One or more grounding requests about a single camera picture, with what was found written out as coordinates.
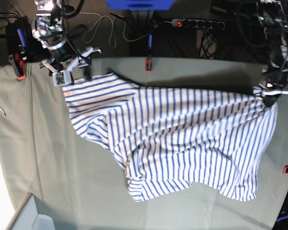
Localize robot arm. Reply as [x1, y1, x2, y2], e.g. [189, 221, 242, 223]
[236, 0, 288, 107]
[32, 0, 101, 86]

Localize green table cloth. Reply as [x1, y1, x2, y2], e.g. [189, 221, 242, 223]
[0, 63, 288, 230]

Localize white bin at lower left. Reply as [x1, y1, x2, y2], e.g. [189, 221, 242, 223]
[0, 193, 55, 230]

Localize white looped cable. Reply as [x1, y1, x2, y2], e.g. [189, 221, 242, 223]
[83, 13, 118, 49]

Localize orange clamp at back centre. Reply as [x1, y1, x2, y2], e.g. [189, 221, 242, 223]
[145, 34, 153, 72]

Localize black power strip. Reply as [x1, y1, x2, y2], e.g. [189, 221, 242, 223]
[171, 19, 226, 30]

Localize orange clamp at left corner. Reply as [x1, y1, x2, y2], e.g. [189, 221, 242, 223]
[9, 45, 27, 81]

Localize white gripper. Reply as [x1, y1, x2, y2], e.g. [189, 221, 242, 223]
[39, 47, 101, 86]
[259, 81, 288, 107]

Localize blue white striped t-shirt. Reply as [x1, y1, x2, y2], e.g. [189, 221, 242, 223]
[62, 73, 277, 202]

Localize blue box on stand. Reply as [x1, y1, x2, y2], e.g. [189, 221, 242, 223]
[106, 0, 174, 11]

